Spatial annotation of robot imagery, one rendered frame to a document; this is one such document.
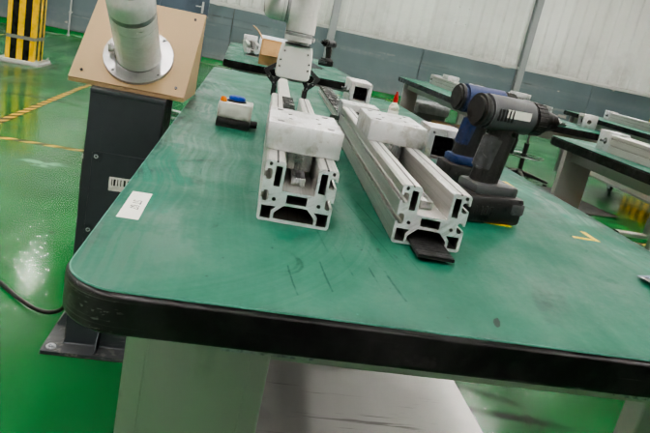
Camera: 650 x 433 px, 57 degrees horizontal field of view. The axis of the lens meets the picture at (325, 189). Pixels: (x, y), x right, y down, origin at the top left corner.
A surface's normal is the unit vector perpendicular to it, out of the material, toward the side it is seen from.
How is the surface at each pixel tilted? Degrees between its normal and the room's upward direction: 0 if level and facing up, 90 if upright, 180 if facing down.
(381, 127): 90
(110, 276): 0
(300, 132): 90
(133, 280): 0
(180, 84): 47
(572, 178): 90
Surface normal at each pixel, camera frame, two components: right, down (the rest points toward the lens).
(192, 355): 0.12, 0.27
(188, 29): 0.18, -0.45
